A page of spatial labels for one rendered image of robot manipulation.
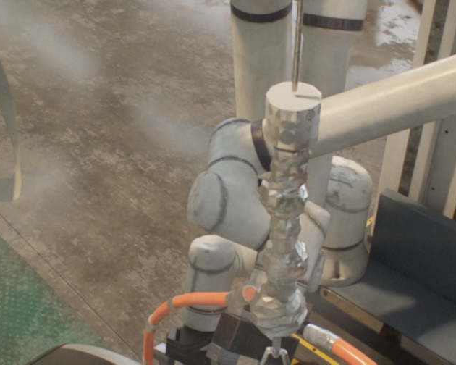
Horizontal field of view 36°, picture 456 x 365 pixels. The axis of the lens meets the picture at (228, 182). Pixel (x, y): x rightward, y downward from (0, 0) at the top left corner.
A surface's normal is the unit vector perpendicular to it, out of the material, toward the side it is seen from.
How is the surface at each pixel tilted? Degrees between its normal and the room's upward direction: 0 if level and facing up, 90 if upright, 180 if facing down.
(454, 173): 90
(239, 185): 26
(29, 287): 0
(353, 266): 68
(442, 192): 90
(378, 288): 0
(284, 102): 0
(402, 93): 45
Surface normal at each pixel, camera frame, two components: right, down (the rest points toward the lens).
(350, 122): -0.23, 0.24
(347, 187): 0.11, -0.68
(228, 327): -0.75, -0.36
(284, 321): 0.01, -0.06
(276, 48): 0.43, 0.66
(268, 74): 0.16, 0.73
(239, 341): 0.56, 0.12
